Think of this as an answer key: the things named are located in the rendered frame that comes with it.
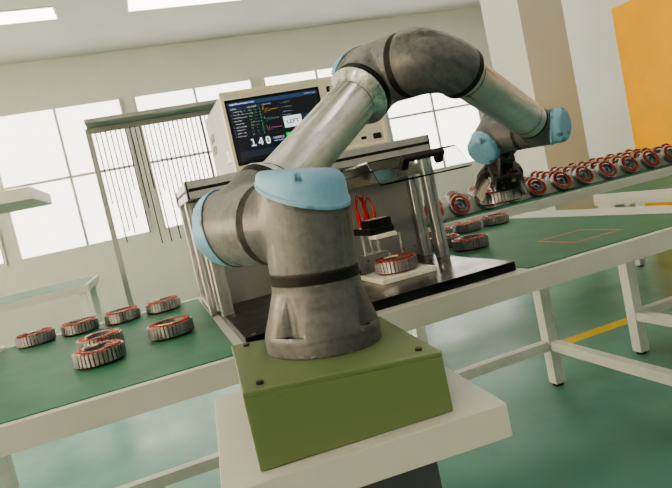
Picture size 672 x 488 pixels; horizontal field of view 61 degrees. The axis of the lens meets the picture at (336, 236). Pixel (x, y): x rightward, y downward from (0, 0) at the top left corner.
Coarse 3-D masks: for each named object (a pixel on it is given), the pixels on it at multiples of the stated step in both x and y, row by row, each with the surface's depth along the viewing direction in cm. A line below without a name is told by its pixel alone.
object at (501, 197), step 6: (486, 192) 164; (492, 192) 157; (498, 192) 156; (504, 192) 156; (510, 192) 156; (516, 192) 157; (486, 198) 158; (492, 198) 157; (498, 198) 157; (504, 198) 156; (510, 198) 156; (516, 198) 156; (480, 204) 162; (486, 204) 158; (492, 204) 158
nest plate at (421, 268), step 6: (420, 264) 150; (426, 264) 148; (414, 270) 143; (420, 270) 142; (426, 270) 142; (432, 270) 143; (366, 276) 149; (372, 276) 147; (378, 276) 145; (384, 276) 143; (390, 276) 141; (396, 276) 140; (402, 276) 140; (408, 276) 141; (372, 282) 145; (378, 282) 141; (384, 282) 139; (390, 282) 139
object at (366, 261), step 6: (378, 252) 159; (384, 252) 160; (360, 258) 161; (366, 258) 158; (372, 258) 159; (378, 258) 159; (360, 264) 162; (366, 264) 158; (372, 264) 159; (366, 270) 158; (372, 270) 159
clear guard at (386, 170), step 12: (396, 156) 137; (444, 156) 138; (456, 156) 138; (348, 168) 146; (360, 168) 155; (372, 168) 133; (384, 168) 133; (396, 168) 134; (408, 168) 134; (420, 168) 134; (432, 168) 134; (444, 168) 135; (456, 168) 135; (384, 180) 130; (396, 180) 131
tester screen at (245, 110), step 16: (288, 96) 152; (304, 96) 153; (240, 112) 148; (256, 112) 149; (272, 112) 150; (288, 112) 152; (304, 112) 153; (240, 128) 148; (256, 128) 149; (272, 128) 150; (288, 128) 152; (240, 144) 148; (272, 144) 150; (240, 160) 148
